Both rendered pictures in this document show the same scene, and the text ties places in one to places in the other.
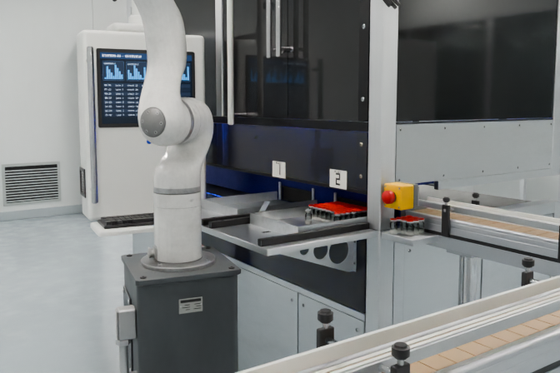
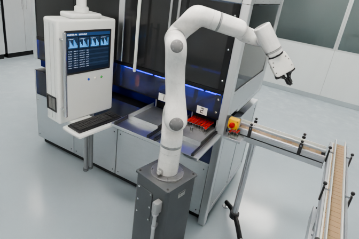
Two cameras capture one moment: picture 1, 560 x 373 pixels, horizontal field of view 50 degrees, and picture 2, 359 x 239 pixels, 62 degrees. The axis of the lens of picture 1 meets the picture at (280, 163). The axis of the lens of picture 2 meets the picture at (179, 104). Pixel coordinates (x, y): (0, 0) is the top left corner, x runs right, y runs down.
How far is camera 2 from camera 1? 1.15 m
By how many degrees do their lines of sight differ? 33
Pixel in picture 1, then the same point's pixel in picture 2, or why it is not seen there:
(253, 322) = (138, 158)
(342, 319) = (195, 164)
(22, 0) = not seen: outside the picture
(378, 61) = (234, 68)
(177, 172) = (178, 140)
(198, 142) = not seen: hidden behind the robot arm
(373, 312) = (213, 164)
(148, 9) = (174, 68)
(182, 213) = (177, 156)
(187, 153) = not seen: hidden behind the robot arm
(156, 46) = (176, 86)
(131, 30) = (80, 18)
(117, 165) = (73, 94)
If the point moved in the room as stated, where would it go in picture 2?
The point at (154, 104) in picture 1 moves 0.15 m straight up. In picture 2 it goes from (178, 116) to (181, 88)
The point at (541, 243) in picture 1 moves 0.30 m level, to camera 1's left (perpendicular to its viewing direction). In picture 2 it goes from (290, 146) to (257, 153)
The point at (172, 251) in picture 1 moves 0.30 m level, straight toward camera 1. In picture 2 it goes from (171, 172) to (207, 206)
